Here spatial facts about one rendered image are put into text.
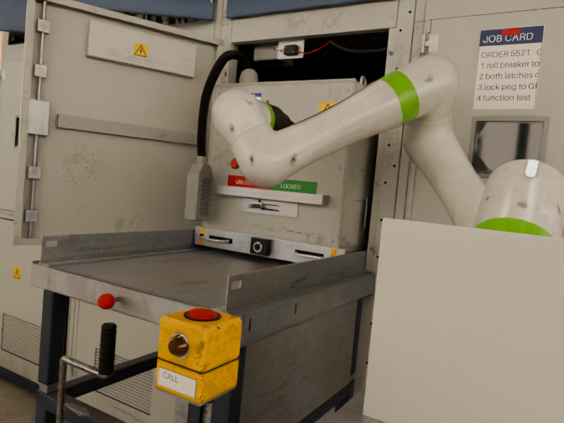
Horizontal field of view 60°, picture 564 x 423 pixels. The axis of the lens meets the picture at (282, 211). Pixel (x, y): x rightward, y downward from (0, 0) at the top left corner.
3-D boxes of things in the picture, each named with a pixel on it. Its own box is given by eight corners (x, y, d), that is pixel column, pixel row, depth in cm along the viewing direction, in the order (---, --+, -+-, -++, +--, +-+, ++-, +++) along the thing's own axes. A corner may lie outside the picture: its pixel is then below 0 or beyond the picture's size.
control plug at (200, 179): (195, 221, 147) (200, 163, 146) (183, 219, 150) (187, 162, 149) (211, 220, 154) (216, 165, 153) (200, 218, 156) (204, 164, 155)
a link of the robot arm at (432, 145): (551, 300, 94) (441, 139, 131) (572, 248, 82) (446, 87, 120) (486, 317, 94) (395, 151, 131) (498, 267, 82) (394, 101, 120)
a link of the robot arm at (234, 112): (227, 72, 100) (193, 107, 105) (255, 119, 97) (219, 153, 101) (263, 87, 112) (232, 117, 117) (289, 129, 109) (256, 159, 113)
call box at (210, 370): (199, 409, 60) (206, 327, 59) (153, 389, 64) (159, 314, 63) (237, 388, 67) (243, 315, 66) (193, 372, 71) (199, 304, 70)
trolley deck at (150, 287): (237, 348, 85) (240, 315, 85) (30, 284, 117) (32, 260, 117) (373, 293, 143) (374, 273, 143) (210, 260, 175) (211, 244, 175)
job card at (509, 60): (535, 110, 119) (545, 23, 118) (471, 110, 127) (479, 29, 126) (535, 111, 120) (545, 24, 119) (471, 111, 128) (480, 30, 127)
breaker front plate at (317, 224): (336, 253, 134) (352, 80, 132) (201, 231, 159) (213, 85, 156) (337, 253, 135) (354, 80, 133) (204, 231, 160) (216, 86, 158)
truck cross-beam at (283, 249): (342, 271, 133) (345, 249, 132) (193, 243, 160) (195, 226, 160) (350, 268, 137) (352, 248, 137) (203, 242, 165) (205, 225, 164)
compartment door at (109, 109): (11, 242, 148) (26, -5, 144) (202, 243, 182) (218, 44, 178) (13, 245, 142) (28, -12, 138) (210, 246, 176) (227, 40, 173)
